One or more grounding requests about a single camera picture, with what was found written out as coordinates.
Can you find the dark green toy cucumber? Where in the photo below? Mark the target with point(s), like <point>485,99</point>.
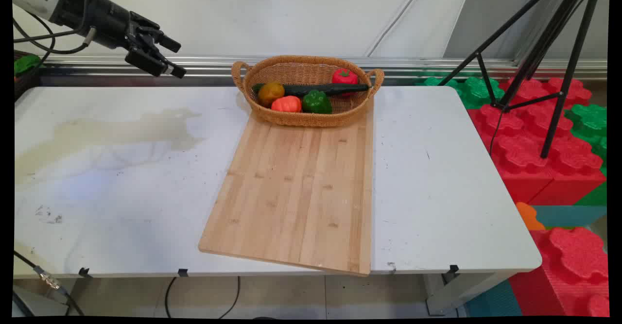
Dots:
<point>320,89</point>

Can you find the aluminium wall rail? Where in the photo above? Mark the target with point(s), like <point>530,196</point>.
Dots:
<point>437,66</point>

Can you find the teal foam mat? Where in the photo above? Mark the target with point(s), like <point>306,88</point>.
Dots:
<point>491,302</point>

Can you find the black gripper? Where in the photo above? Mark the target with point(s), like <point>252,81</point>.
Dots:
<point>104,23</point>

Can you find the green foam piece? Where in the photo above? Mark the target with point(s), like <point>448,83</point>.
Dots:
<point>26,64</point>

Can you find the green toy bell pepper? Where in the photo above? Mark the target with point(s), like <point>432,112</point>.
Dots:
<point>317,102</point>

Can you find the bamboo cutting board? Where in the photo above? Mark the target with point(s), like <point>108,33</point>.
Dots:
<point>299,188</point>

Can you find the black table edge clip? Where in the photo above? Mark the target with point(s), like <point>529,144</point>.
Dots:
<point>453,268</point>
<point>84,271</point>
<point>182,272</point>

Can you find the red toy bell pepper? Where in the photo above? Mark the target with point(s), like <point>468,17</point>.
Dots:
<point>344,76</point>

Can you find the grey table leg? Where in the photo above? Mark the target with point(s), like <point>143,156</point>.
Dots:
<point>459,290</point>

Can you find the yellow toy bell pepper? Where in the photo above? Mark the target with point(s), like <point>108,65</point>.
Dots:
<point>270,93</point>

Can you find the large red foam block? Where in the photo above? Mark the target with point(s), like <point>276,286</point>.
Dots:
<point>529,154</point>

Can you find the green foam block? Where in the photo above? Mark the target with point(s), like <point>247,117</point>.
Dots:
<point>590,120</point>
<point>474,91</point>

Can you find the black tripod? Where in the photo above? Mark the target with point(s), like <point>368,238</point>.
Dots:
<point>549,42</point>

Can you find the orange toy bell pepper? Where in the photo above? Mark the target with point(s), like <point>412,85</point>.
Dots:
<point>286,104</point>

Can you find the orange foam piece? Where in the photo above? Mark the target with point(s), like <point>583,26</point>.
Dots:
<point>528,216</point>

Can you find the woven wicker basket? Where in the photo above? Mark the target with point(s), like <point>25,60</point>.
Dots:
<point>303,69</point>

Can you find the teal foam block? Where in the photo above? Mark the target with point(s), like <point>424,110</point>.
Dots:
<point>568,215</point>

